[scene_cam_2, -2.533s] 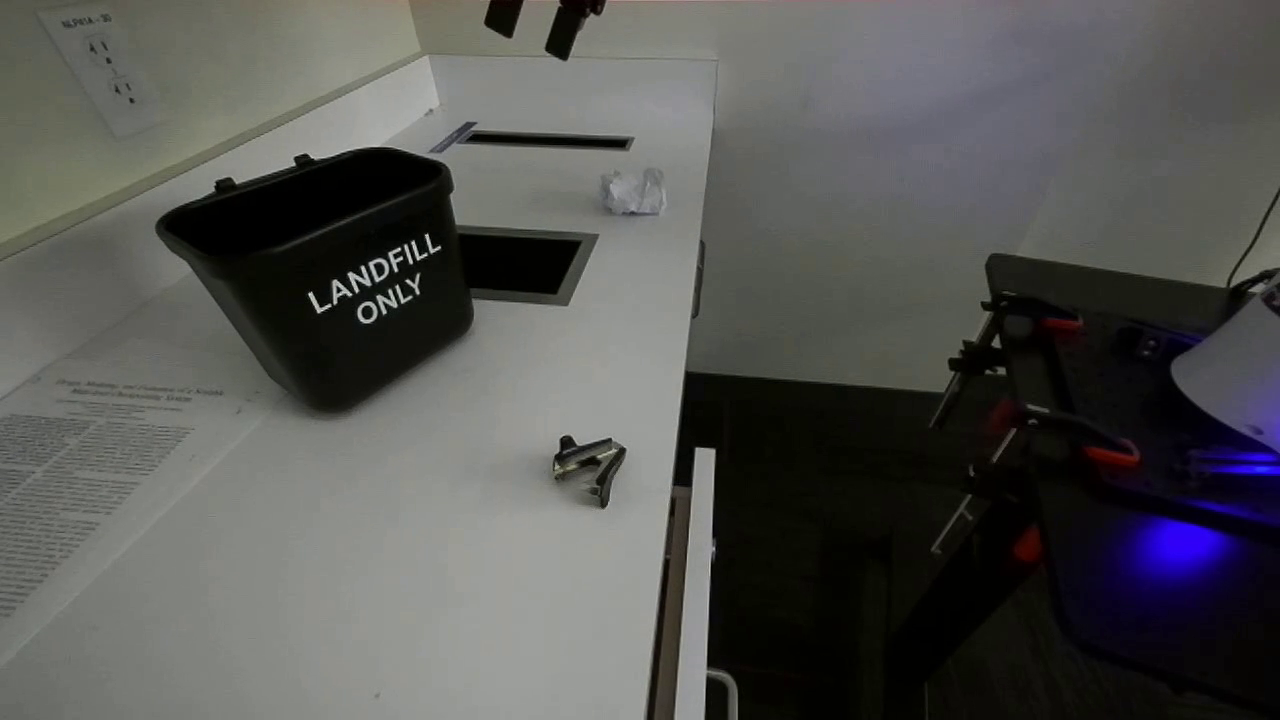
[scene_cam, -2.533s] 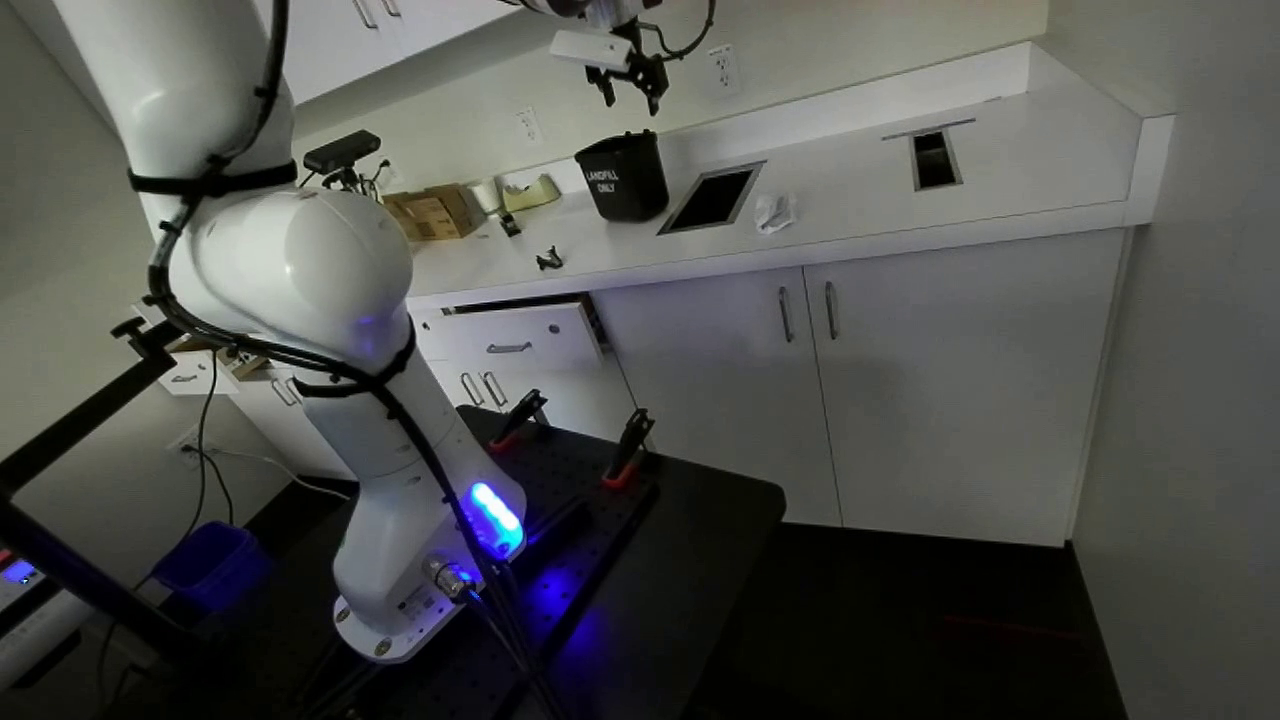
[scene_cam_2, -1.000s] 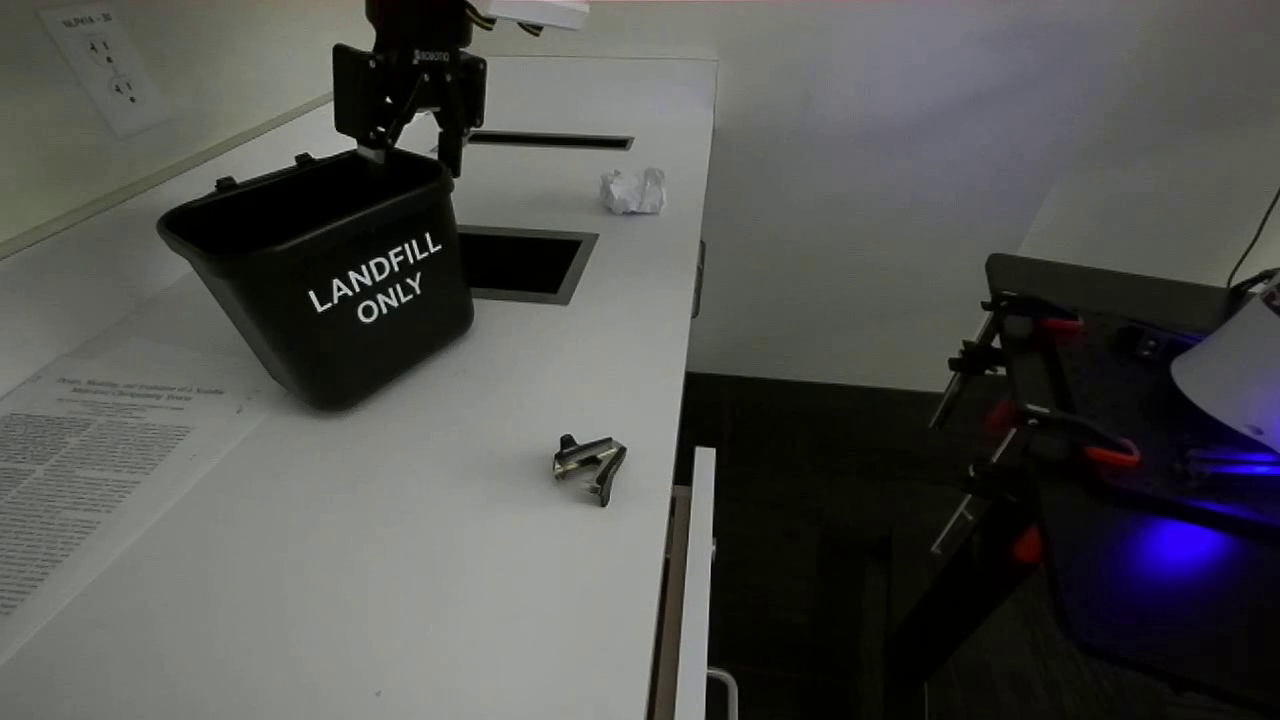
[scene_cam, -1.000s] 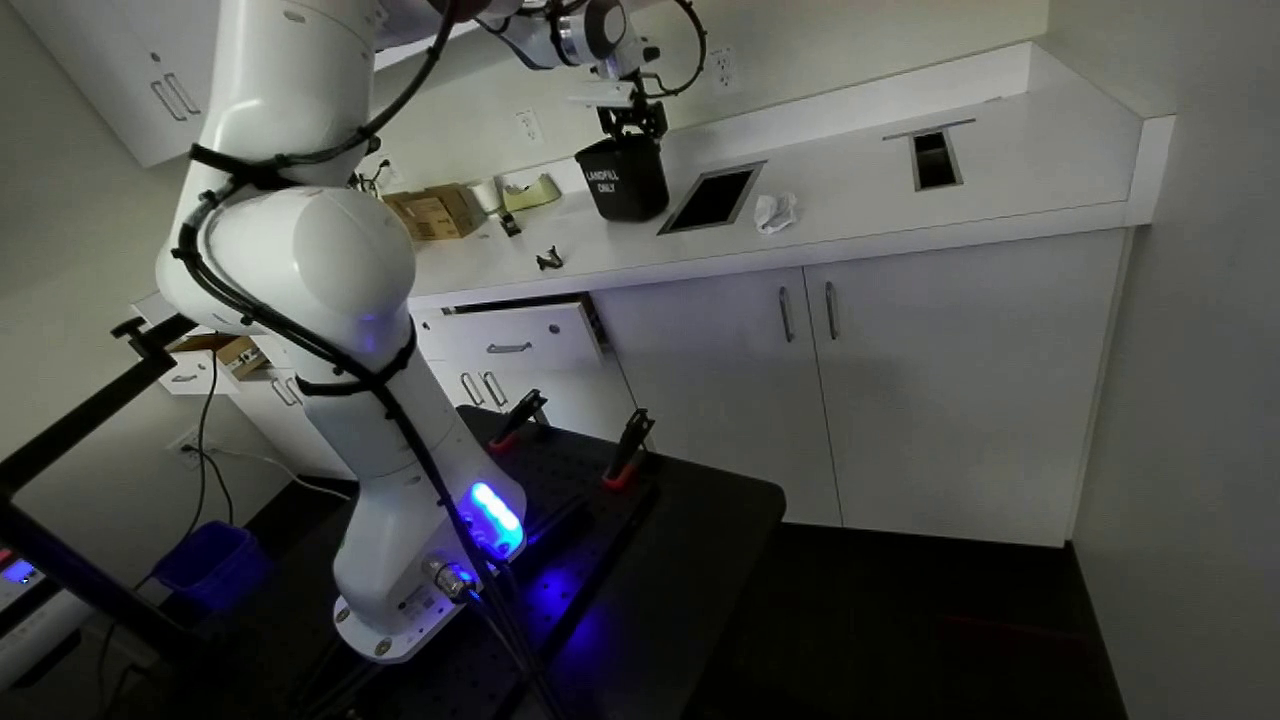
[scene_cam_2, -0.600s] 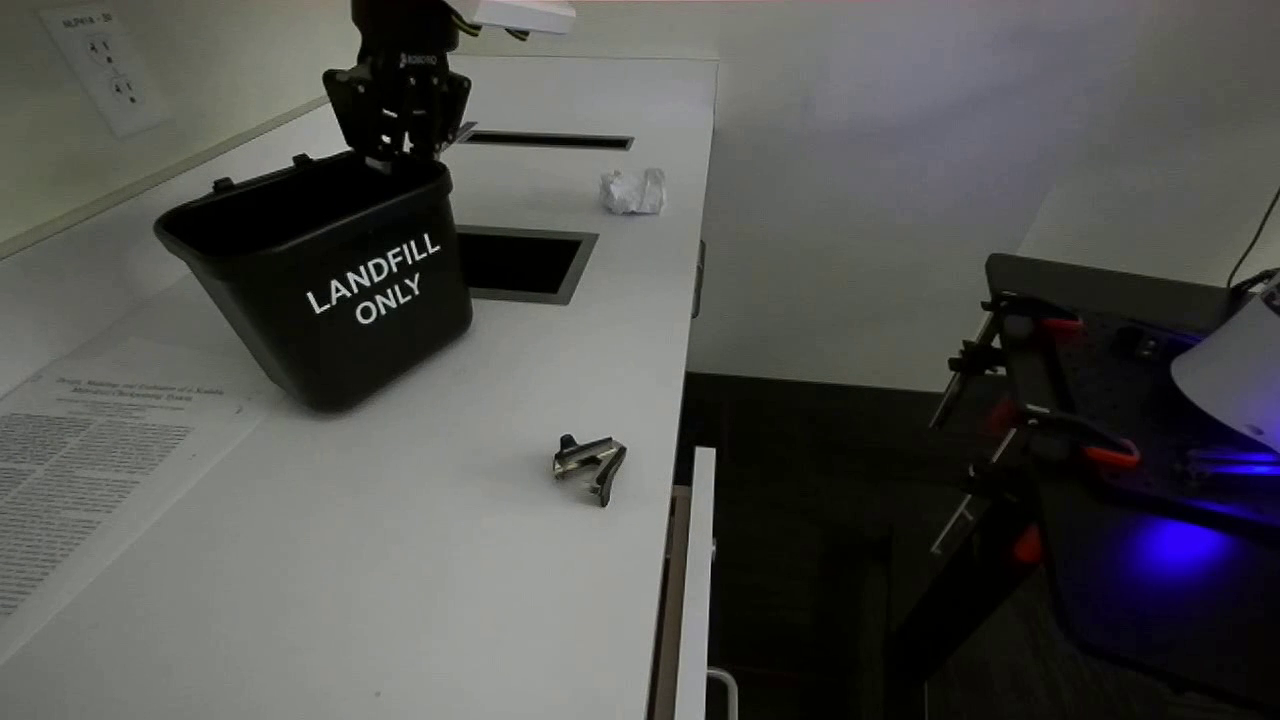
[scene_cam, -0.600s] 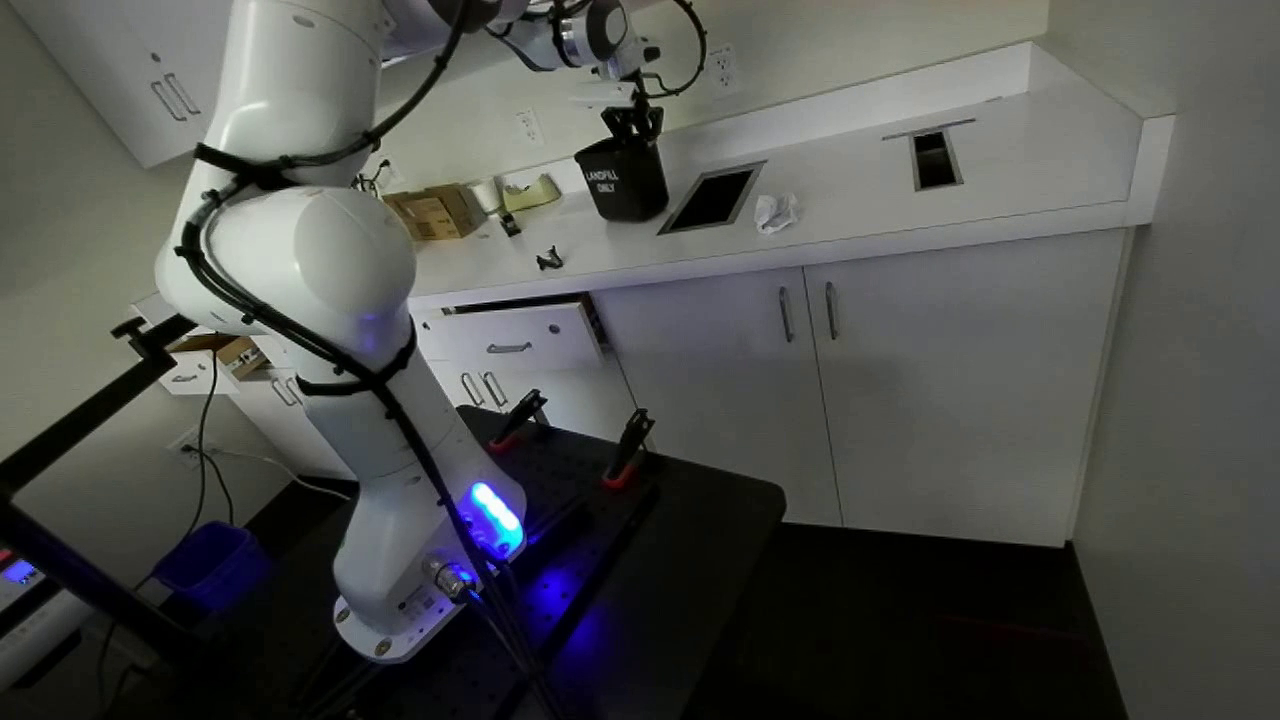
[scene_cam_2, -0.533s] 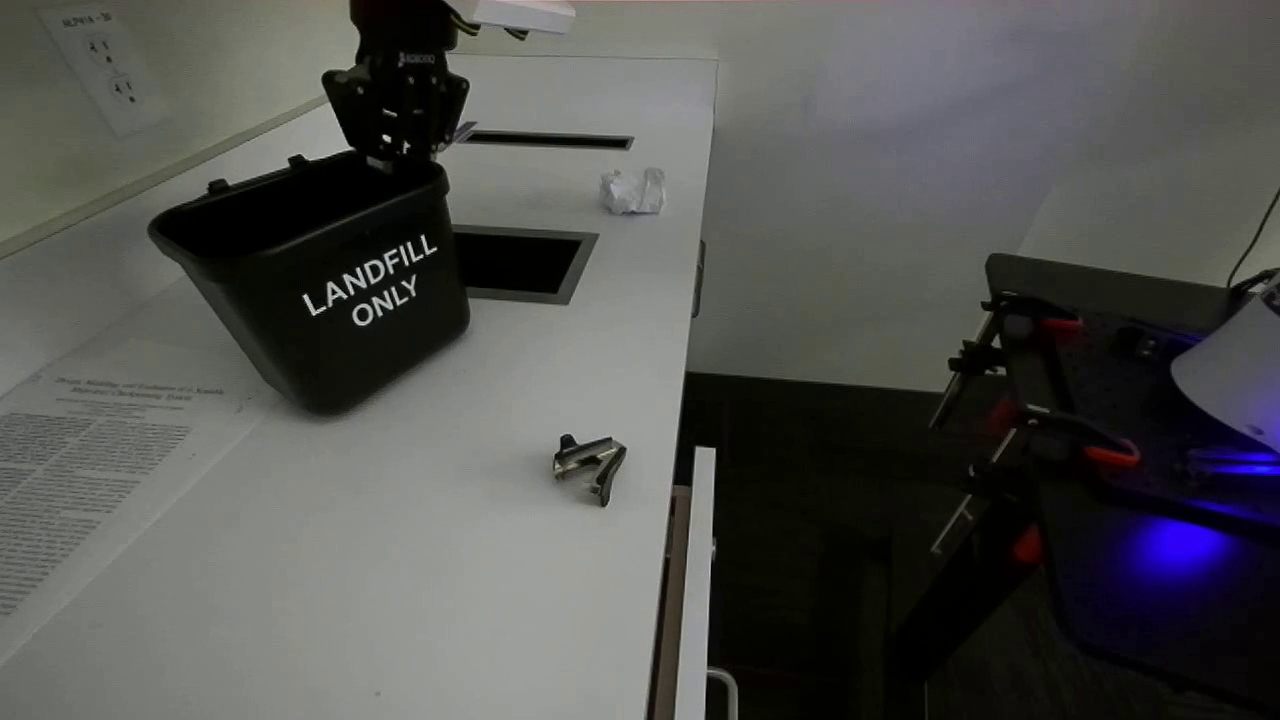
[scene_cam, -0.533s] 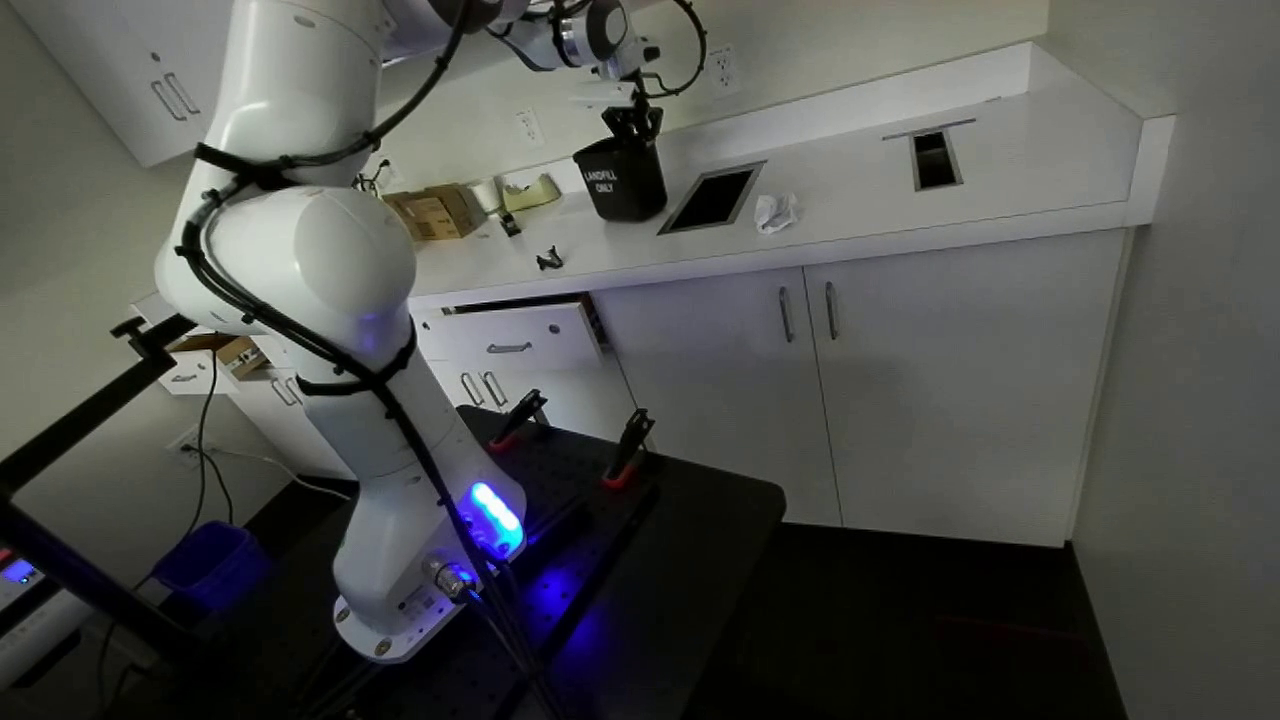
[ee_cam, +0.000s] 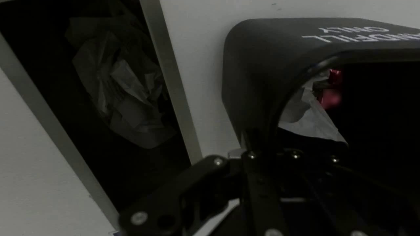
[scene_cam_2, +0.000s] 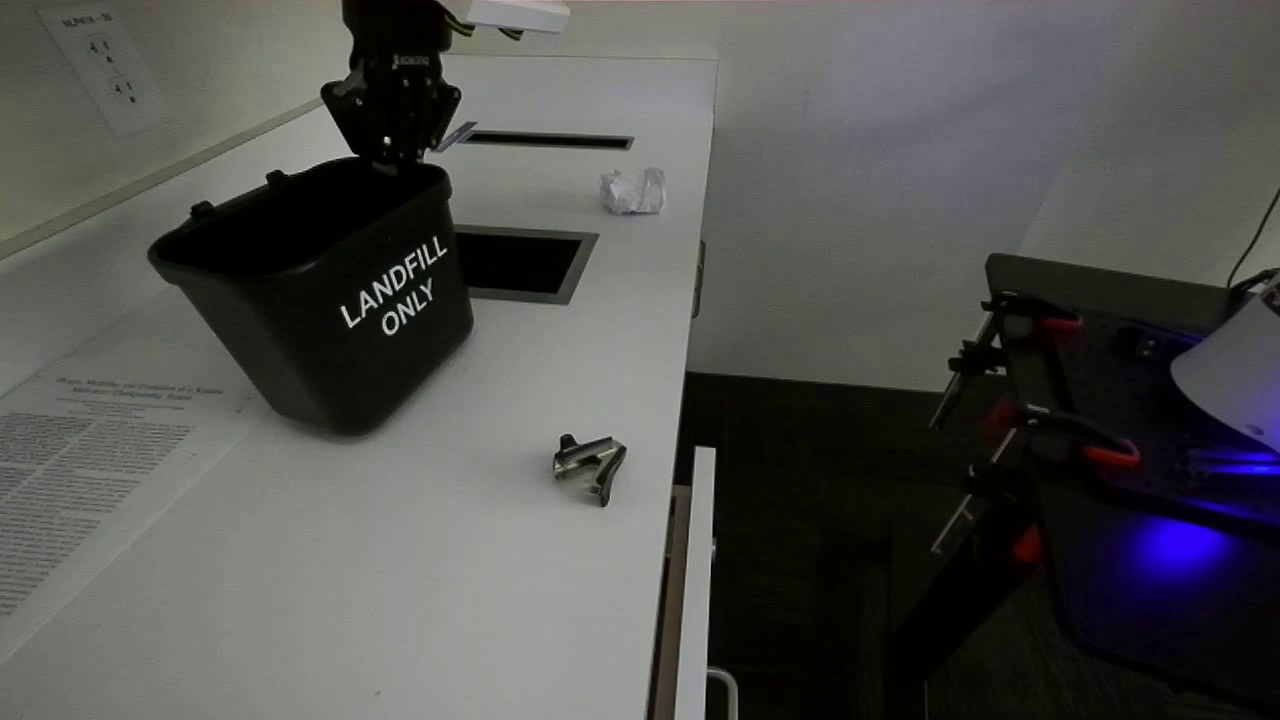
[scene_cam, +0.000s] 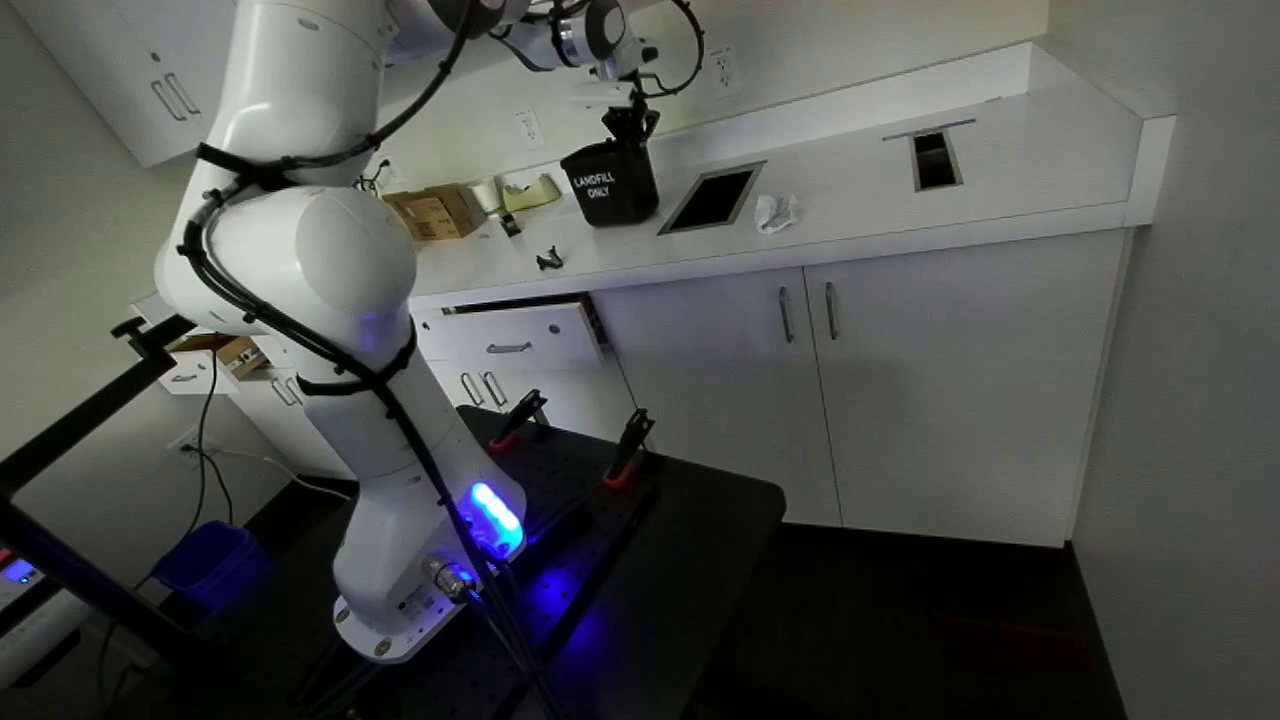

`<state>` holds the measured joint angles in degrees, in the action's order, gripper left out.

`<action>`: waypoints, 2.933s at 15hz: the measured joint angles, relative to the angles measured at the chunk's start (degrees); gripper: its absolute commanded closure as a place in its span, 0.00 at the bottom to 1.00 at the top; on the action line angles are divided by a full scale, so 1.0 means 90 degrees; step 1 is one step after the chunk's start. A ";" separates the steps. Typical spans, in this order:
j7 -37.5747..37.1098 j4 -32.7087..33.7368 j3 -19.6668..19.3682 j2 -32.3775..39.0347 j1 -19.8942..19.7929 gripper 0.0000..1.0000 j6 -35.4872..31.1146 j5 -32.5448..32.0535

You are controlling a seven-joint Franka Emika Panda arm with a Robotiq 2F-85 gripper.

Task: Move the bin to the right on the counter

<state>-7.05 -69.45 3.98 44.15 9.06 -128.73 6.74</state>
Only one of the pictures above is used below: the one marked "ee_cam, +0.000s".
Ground black landfill only bin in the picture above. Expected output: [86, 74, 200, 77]
[220, 17, 420, 175]

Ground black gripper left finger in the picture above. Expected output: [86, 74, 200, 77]
[116, 129, 286, 236]

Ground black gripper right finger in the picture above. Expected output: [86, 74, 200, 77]
[280, 148, 420, 236]

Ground grey crumpled trash bag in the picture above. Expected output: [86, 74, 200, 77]
[64, 14, 175, 149]

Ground small red object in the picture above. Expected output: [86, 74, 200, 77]
[317, 66, 345, 108]

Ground large metal-framed counter opening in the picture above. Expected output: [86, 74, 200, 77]
[0, 0, 204, 230]

